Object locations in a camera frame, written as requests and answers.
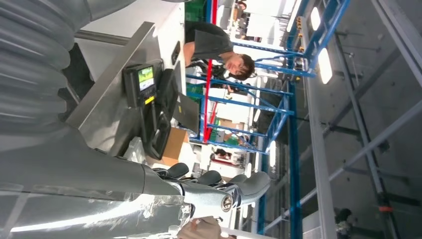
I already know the stainless steel workbench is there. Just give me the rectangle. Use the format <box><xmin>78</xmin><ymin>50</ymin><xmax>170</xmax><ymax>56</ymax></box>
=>
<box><xmin>66</xmin><ymin>21</ymin><xmax>166</xmax><ymax>159</ymax></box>

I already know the cardboard box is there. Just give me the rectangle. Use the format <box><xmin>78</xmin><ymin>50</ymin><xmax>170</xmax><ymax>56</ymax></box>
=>
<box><xmin>146</xmin><ymin>126</ymin><xmax>189</xmax><ymax>167</ymax></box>

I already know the black case with controller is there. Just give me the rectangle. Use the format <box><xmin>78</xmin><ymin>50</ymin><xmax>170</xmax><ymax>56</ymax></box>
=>
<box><xmin>122</xmin><ymin>62</ymin><xmax>180</xmax><ymax>161</ymax></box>

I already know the grey laptop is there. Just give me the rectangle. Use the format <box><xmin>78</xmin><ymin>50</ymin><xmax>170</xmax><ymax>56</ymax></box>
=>
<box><xmin>173</xmin><ymin>93</ymin><xmax>201</xmax><ymax>135</ymax></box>

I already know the red pole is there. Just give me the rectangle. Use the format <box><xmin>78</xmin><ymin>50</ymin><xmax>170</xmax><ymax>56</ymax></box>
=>
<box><xmin>202</xmin><ymin>0</ymin><xmax>219</xmax><ymax>143</ymax></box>

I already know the ceiling light panel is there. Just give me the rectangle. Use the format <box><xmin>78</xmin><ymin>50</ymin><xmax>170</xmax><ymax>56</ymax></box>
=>
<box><xmin>317</xmin><ymin>47</ymin><xmax>333</xmax><ymax>85</ymax></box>
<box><xmin>310</xmin><ymin>6</ymin><xmax>321</xmax><ymax>32</ymax></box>
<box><xmin>268</xmin><ymin>140</ymin><xmax>277</xmax><ymax>168</ymax></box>

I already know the person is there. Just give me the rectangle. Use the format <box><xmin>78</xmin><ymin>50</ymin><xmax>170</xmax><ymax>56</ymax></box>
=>
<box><xmin>183</xmin><ymin>21</ymin><xmax>256</xmax><ymax>82</ymax></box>

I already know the blue shelving rack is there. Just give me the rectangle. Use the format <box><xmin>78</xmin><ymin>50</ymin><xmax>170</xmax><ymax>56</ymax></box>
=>
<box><xmin>186</xmin><ymin>0</ymin><xmax>350</xmax><ymax>239</ymax></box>

